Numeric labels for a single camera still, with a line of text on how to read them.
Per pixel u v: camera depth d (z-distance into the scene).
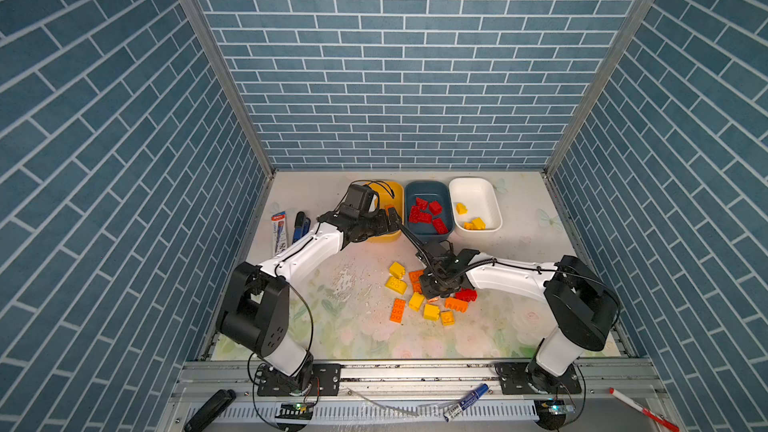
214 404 0.68
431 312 0.83
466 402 0.69
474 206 1.08
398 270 0.91
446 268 0.67
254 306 0.46
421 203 1.08
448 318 0.84
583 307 0.45
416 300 0.85
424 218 1.04
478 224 1.02
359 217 0.68
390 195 0.74
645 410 0.69
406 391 0.74
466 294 0.87
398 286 0.89
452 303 0.85
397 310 0.85
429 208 1.08
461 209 1.07
